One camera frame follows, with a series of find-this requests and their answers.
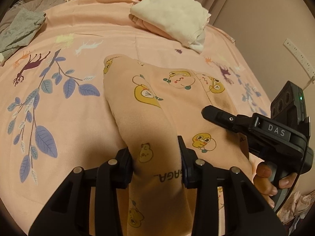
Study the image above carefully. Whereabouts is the person's right hand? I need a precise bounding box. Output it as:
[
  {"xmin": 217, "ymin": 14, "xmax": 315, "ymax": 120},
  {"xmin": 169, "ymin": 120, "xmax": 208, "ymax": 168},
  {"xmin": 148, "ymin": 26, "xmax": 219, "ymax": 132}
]
[{"xmin": 253, "ymin": 163, "xmax": 299, "ymax": 209}]

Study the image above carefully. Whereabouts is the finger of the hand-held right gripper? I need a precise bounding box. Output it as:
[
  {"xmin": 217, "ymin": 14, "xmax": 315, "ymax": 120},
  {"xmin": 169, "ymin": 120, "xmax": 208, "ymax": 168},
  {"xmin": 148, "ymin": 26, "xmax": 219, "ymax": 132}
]
[{"xmin": 201, "ymin": 105, "xmax": 249, "ymax": 135}]

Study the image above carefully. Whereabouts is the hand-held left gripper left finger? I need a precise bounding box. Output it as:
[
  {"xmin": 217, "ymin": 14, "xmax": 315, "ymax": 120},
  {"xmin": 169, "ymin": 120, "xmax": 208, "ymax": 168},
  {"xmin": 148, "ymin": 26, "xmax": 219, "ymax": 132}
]
[{"xmin": 28, "ymin": 147, "xmax": 134, "ymax": 236}]

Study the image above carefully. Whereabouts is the white folded cloth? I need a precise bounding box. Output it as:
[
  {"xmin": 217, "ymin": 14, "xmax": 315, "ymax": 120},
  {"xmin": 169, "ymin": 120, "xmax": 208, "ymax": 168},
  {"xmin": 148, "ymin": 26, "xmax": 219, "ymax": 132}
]
[{"xmin": 130, "ymin": 0, "xmax": 212, "ymax": 53}]

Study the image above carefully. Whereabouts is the peach cartoon print garment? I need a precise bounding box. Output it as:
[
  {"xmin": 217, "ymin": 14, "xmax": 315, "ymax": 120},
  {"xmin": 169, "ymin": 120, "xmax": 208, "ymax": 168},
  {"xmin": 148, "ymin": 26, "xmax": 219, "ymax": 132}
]
[{"xmin": 102, "ymin": 55, "xmax": 254, "ymax": 236}]

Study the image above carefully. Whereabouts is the white power strip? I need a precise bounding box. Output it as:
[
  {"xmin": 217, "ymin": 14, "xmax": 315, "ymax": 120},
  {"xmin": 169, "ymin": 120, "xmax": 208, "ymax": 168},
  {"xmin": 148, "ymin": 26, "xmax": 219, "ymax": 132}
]
[{"xmin": 283, "ymin": 38, "xmax": 315, "ymax": 78}]

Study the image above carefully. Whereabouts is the black cable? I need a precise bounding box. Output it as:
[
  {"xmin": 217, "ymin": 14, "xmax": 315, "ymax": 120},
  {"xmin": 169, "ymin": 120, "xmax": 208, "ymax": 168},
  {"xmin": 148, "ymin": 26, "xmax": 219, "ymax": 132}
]
[{"xmin": 274, "ymin": 118, "xmax": 311, "ymax": 214}]

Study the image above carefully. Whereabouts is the pink animal print bed sheet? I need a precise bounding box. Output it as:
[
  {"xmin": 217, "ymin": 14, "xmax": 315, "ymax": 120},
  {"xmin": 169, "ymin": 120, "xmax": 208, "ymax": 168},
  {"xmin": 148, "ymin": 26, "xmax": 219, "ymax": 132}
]
[{"xmin": 0, "ymin": 0, "xmax": 274, "ymax": 236}]

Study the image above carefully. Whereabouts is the floral patterned cloth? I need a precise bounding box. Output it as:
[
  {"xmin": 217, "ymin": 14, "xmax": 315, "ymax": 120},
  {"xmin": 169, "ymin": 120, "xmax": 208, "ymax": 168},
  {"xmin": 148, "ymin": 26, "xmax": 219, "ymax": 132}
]
[{"xmin": 278, "ymin": 190, "xmax": 312, "ymax": 227}]

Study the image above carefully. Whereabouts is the grey cloth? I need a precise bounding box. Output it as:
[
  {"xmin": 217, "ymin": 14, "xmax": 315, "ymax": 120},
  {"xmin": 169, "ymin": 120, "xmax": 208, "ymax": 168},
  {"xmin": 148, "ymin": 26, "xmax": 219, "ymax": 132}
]
[{"xmin": 0, "ymin": 7, "xmax": 47, "ymax": 66}]

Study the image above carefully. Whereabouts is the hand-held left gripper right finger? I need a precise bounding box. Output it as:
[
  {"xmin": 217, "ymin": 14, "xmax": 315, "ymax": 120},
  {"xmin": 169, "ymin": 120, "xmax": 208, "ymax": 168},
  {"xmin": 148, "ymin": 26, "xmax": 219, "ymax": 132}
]
[{"xmin": 177, "ymin": 135, "xmax": 287, "ymax": 236}]

